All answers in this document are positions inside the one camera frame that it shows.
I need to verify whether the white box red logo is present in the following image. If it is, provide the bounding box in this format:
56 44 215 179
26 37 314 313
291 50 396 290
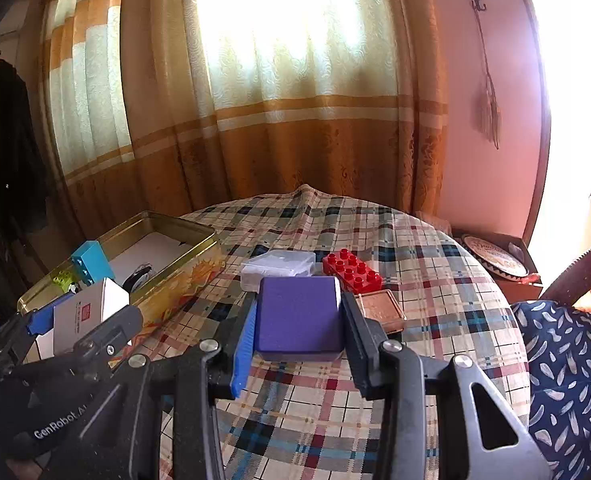
36 278 129 359

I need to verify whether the green soccer ball block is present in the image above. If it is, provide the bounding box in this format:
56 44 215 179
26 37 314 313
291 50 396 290
51 269 78 294

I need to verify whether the red toy building block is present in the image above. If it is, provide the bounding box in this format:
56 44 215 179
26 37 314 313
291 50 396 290
323 248 383 294

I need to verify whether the purple rectangular block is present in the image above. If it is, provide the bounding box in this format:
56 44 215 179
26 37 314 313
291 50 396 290
255 276 344 362

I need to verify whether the teal toy building block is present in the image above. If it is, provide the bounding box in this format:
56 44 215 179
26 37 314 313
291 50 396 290
70 240 114 286

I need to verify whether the clear plastic case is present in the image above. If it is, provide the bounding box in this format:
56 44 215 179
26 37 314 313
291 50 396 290
240 249 316 292

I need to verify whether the copper rose gift box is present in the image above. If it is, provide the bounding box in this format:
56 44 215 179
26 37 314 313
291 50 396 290
356 289 406 334

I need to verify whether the plaid tablecloth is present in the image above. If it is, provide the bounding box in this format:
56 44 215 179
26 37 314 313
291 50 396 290
140 185 531 479

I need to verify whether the gold metal tin box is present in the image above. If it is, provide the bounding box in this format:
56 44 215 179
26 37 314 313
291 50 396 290
18 211 224 330

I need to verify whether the black hanging coat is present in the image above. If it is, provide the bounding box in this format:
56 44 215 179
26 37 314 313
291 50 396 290
0 58 48 231

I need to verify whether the round patterned plate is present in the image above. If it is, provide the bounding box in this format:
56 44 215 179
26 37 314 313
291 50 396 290
461 234 530 281

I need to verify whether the blue feather pattern cushion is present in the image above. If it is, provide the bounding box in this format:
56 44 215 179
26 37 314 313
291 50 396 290
512 300 591 479

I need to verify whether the brown wooden chair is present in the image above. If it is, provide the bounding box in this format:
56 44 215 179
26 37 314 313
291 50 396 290
539 249 591 307

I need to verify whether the orange cream striped curtain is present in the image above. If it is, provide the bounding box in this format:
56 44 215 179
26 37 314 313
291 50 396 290
40 0 448 237

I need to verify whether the hanging tassel wall ornament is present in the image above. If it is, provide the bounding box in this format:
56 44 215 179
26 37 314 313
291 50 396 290
470 0 501 150

